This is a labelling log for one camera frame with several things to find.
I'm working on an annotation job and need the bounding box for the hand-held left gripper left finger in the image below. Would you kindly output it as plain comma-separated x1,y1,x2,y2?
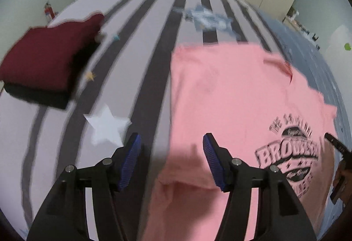
27,132,142,241

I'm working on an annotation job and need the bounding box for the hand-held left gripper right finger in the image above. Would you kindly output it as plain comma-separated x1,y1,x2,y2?
203,133,317,241

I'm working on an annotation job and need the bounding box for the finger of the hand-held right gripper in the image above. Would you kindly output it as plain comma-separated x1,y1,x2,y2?
329,174,347,205
324,132,351,154

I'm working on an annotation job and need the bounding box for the pink t-shirt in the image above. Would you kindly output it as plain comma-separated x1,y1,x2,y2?
143,45,339,241

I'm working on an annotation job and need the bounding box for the folded black garment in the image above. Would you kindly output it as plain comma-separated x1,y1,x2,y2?
4,40,101,110

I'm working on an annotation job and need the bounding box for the bed with striped star sheet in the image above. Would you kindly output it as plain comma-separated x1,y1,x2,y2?
0,0,347,241

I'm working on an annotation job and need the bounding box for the folded maroon garment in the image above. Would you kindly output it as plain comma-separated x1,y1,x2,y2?
0,12,105,93

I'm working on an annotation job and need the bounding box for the red fire extinguisher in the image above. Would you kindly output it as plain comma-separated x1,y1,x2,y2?
44,2,57,22

